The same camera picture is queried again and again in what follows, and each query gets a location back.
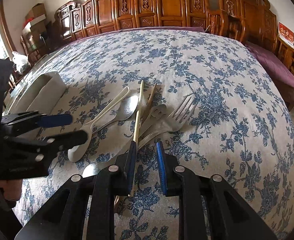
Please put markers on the carved wooden armchair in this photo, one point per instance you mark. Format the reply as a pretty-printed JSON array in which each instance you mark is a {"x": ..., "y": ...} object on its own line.
[{"x": 253, "y": 21}]

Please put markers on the carved wooden sofa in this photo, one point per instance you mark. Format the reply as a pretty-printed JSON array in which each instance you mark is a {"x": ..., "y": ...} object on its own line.
[{"x": 74, "y": 21}]

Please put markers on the blue floral tablecloth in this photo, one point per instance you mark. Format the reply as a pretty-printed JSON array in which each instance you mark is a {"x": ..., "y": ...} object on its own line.
[{"x": 217, "y": 164}]

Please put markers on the grey metal utensil tray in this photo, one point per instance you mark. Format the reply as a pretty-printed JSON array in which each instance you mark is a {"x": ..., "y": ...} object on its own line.
[{"x": 27, "y": 107}]

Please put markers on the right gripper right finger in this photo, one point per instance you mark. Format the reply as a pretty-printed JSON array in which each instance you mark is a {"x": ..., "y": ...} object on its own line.
[{"x": 177, "y": 180}]

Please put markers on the steel fork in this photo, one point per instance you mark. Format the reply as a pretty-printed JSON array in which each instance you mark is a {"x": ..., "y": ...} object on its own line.
[{"x": 174, "y": 121}]

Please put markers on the dark wooden chair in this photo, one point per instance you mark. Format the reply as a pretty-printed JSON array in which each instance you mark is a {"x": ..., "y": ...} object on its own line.
[{"x": 17, "y": 74}]

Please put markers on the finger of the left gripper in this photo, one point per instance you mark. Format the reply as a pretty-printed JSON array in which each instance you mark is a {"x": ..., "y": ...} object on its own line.
[
  {"x": 66, "y": 141},
  {"x": 49, "y": 121}
]

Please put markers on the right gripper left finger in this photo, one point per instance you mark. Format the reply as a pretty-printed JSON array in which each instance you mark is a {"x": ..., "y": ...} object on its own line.
[{"x": 127, "y": 174}]

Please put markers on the red card on sofa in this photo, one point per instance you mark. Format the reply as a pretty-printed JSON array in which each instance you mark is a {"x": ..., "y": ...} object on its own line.
[{"x": 286, "y": 34}]

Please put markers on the stacked cardboard boxes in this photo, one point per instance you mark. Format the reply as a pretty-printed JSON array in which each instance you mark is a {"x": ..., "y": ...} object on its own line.
[{"x": 34, "y": 32}]

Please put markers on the person's left hand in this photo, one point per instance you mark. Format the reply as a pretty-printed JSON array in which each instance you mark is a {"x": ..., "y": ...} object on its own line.
[{"x": 12, "y": 189}]

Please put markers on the white plastic spoon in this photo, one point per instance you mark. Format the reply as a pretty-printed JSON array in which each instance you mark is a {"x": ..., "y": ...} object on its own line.
[{"x": 77, "y": 152}]

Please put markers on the steel smiley spoon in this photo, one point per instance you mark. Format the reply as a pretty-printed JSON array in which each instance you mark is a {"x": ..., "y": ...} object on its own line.
[{"x": 156, "y": 113}]

